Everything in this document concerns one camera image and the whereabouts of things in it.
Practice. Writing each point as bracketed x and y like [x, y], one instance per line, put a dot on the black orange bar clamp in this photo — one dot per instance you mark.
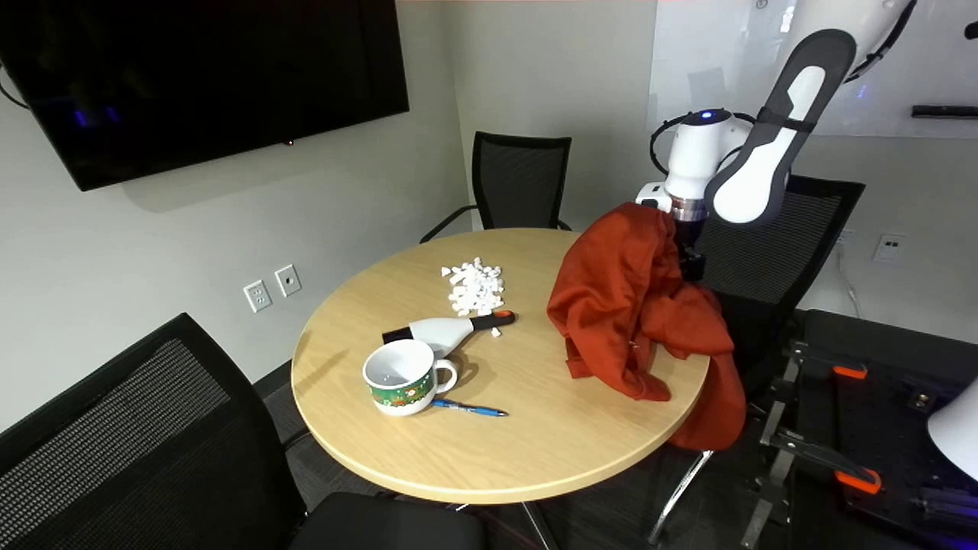
[851, 369]
[857, 479]

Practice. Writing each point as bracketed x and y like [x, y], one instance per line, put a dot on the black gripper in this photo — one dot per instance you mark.
[692, 249]

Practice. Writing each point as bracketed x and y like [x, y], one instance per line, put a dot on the black mesh office chair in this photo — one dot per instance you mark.
[134, 458]
[520, 180]

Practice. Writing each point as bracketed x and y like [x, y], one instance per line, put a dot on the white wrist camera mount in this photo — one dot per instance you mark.
[654, 197]

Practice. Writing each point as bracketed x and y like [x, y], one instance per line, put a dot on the robot mounting platform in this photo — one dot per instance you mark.
[903, 428]

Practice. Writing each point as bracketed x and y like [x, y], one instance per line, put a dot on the pile of small white pieces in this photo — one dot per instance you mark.
[476, 288]

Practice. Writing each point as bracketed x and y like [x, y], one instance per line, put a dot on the black office chair chrome legs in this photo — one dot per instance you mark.
[795, 253]

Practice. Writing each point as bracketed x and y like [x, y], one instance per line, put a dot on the white mug with green print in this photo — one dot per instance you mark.
[400, 375]

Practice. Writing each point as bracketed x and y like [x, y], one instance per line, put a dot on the white wall outlet plate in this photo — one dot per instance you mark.
[288, 279]
[258, 295]

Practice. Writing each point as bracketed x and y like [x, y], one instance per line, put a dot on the black wall-mounted TV screen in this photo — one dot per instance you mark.
[203, 70]

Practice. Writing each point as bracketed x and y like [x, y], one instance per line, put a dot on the blue pen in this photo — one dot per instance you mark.
[473, 407]

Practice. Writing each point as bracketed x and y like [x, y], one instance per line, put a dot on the small white wall socket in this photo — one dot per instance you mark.
[889, 246]

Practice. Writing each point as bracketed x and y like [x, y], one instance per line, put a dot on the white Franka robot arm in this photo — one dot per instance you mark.
[758, 185]

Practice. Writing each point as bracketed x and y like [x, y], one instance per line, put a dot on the red cloth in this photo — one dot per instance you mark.
[630, 295]

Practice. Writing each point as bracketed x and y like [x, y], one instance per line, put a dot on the black wall-mounted bar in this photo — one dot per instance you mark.
[947, 111]

